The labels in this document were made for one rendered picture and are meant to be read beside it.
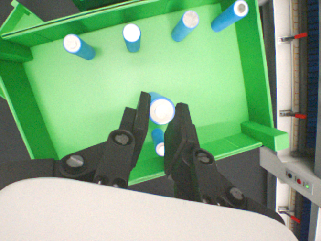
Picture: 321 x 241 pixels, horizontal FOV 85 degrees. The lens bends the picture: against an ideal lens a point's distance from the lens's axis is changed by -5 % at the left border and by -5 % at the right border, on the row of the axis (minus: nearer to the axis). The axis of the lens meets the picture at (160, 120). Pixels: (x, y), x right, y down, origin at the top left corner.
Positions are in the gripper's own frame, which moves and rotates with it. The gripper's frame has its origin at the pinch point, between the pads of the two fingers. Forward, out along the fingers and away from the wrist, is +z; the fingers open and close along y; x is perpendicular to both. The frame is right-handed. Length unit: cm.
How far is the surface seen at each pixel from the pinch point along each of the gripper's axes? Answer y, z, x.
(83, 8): -22, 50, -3
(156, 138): 2.0, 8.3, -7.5
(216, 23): 5.8, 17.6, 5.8
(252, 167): 60, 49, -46
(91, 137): -6.3, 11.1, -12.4
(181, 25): 0.9, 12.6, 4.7
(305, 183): 61, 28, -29
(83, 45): -8.2, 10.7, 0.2
